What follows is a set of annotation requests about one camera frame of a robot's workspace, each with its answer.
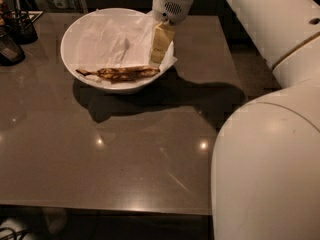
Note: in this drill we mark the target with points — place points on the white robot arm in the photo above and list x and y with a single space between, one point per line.
265 172

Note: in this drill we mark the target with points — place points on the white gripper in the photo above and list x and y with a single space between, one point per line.
170 9

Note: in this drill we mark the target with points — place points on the overripe brown banana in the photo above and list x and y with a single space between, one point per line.
126 74

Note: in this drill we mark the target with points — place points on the dark glass jar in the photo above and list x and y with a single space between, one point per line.
10 52

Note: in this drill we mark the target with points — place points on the black wire utensil holder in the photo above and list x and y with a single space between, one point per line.
23 31

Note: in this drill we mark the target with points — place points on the white ceramic bowl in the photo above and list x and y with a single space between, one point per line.
109 38

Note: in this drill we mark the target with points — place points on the white paper sheet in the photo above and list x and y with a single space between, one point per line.
124 50

